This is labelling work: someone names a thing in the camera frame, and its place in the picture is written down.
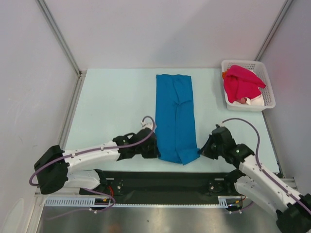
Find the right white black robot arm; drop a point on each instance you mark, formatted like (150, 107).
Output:
(290, 209)

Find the pink t shirt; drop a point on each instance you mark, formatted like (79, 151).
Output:
(242, 83)

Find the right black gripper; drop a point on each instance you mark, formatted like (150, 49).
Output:
(205, 150)

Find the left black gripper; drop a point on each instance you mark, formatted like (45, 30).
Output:
(154, 152)

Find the white t shirt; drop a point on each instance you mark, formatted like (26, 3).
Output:
(257, 101)

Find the blue t shirt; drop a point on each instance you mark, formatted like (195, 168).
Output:
(174, 117)

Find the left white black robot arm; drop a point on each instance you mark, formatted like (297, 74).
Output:
(58, 168)

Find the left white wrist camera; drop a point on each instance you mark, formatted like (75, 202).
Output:
(151, 126)

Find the orange t shirt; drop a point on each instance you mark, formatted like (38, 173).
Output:
(225, 73)

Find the white plastic basket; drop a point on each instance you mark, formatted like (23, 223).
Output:
(260, 70)

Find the white slotted cable duct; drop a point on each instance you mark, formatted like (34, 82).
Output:
(101, 202)

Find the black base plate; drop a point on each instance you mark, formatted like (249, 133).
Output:
(181, 187)

